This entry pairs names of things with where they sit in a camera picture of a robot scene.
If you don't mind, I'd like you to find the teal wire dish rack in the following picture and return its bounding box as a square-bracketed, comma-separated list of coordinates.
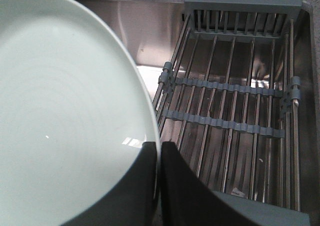
[156, 0, 319, 225]

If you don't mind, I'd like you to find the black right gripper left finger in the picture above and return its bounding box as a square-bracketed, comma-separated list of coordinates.
[63, 142, 158, 225]

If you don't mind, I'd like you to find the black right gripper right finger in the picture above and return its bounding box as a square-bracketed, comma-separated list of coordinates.
[159, 140, 312, 226]

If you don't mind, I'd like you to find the stainless steel sink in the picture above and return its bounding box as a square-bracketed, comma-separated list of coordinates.
[77, 0, 320, 216]

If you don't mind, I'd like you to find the mint green plate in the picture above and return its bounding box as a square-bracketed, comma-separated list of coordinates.
[0, 0, 160, 225]

